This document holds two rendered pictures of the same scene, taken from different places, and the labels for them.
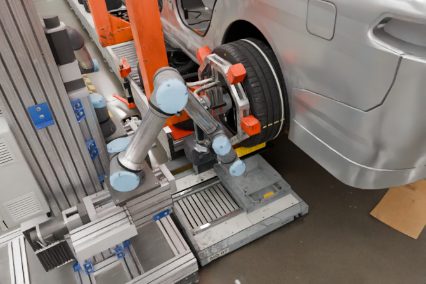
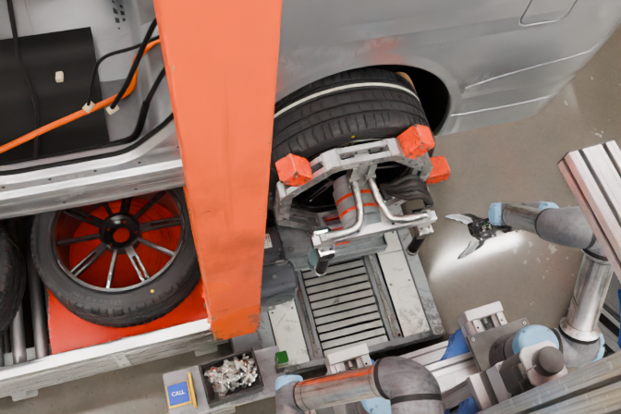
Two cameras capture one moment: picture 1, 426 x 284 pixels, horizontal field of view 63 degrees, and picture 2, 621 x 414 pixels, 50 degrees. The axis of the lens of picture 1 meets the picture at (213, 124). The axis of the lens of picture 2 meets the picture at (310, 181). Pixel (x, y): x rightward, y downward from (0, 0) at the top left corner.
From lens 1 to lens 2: 2.45 m
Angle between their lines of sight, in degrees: 60
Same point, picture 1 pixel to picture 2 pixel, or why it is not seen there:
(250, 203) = (379, 238)
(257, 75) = (415, 115)
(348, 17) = not seen: outside the picture
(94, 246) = not seen: outside the picture
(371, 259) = (464, 143)
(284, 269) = (461, 237)
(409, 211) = not seen: hidden behind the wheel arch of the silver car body
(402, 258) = not seen: hidden behind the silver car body
